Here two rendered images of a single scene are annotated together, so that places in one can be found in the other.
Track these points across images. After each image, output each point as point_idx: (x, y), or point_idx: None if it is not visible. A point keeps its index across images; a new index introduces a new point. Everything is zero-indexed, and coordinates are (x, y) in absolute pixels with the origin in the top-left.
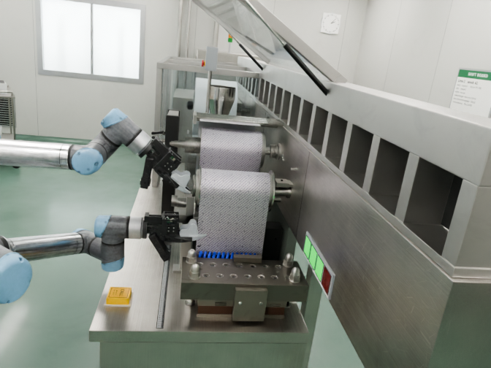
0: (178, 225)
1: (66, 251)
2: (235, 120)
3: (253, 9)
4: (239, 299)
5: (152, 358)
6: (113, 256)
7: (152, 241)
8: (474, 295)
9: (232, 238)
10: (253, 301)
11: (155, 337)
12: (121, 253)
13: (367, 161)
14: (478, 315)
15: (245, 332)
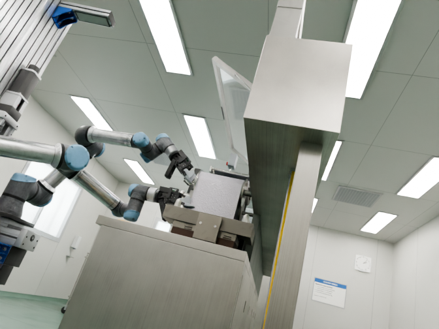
0: (178, 194)
1: (108, 198)
2: (235, 172)
3: (238, 77)
4: (200, 220)
5: (128, 247)
6: (132, 206)
7: (159, 202)
8: (278, 41)
9: (211, 213)
10: (210, 224)
11: (136, 229)
12: (138, 207)
13: None
14: (281, 50)
15: (198, 239)
